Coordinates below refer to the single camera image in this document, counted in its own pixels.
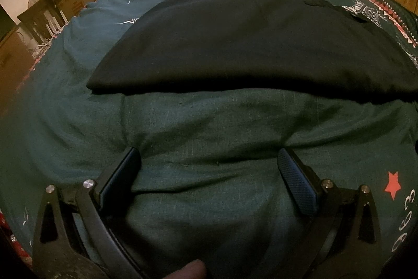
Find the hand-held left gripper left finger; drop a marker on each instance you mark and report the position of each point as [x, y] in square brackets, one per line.
[119, 174]

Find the dark jacket with grey lining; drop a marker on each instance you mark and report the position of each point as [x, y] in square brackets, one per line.
[245, 43]

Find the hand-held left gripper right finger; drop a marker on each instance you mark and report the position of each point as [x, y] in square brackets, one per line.
[298, 184]

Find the dark wooden side table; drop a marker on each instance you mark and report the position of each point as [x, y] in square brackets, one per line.
[39, 17]

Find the person's left hand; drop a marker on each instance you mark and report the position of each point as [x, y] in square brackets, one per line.
[191, 270]

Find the wooden cabinet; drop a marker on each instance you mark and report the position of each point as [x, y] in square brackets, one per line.
[13, 66]

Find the red dotted cloth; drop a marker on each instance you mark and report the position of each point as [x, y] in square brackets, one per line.
[13, 243]

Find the dark green printed blanket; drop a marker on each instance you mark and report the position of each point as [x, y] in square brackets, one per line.
[209, 135]

